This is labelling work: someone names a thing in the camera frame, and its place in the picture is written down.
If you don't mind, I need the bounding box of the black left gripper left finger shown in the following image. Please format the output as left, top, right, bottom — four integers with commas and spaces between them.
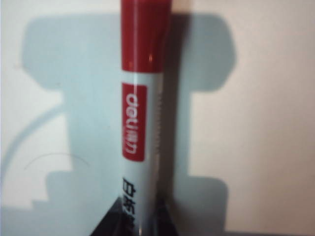
92, 196, 134, 236

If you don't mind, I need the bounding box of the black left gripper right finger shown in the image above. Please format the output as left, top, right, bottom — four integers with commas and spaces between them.
147, 203, 185, 236

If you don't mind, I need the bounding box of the red whiteboard marker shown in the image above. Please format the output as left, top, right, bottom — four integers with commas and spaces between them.
120, 0, 173, 236

